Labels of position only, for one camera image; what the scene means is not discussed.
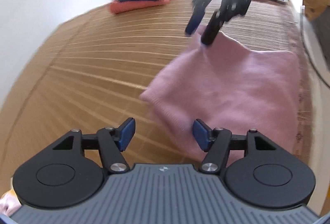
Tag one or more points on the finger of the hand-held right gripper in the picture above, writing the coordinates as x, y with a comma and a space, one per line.
193, 24
210, 33

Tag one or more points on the bamboo bed mat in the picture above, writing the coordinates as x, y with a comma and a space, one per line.
90, 72

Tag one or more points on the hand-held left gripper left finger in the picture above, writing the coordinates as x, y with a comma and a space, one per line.
126, 134

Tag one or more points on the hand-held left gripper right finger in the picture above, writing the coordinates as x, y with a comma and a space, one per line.
201, 134

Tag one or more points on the pink sweater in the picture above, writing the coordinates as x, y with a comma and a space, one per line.
232, 90

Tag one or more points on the person's left hand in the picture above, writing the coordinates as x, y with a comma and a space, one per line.
9, 203

